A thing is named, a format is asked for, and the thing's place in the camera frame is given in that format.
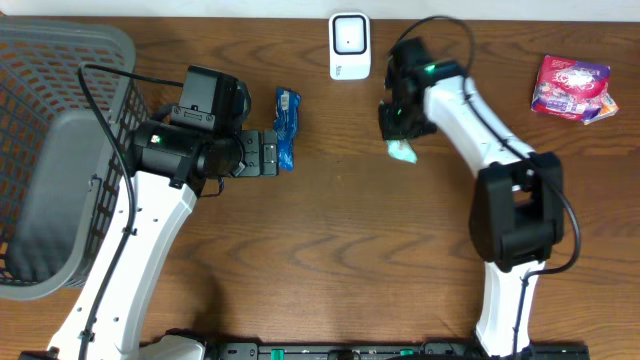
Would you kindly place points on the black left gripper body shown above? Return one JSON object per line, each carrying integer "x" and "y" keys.
{"x": 252, "y": 153}

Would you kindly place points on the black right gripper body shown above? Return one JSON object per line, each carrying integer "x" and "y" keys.
{"x": 400, "y": 123}

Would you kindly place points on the green tissue pack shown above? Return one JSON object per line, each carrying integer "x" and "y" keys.
{"x": 398, "y": 149}

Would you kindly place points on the blue snack packet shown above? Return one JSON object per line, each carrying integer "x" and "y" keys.
{"x": 286, "y": 125}

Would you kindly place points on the red purple Carefree pad pack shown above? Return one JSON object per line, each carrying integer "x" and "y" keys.
{"x": 565, "y": 87}

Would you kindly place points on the orange small carton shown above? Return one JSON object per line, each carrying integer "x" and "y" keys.
{"x": 600, "y": 108}

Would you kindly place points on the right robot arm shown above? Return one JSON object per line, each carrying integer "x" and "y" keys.
{"x": 517, "y": 210}

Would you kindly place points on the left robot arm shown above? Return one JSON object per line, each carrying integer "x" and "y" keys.
{"x": 169, "y": 168}

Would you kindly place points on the grey plastic basket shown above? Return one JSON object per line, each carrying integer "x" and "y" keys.
{"x": 59, "y": 175}

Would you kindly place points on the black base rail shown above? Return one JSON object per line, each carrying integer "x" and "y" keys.
{"x": 350, "y": 351}

